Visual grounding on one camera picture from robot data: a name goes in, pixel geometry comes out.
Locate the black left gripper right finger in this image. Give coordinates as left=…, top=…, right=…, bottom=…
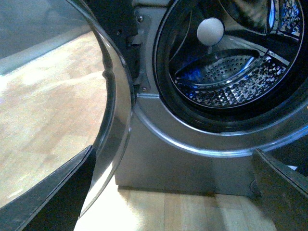
left=252, top=149, right=308, bottom=231

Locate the steel perforated washer drum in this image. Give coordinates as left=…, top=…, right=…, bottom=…
left=168, top=0, right=306, bottom=110

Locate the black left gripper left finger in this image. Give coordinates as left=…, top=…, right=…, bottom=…
left=0, top=145, right=96, bottom=231

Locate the round glass washer door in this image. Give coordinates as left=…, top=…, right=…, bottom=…
left=0, top=0, right=139, bottom=212

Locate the black rubber door gasket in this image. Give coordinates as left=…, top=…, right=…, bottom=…
left=154, top=0, right=308, bottom=133

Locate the grey front-load washing machine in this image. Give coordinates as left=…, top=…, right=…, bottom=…
left=84, top=0, right=308, bottom=198

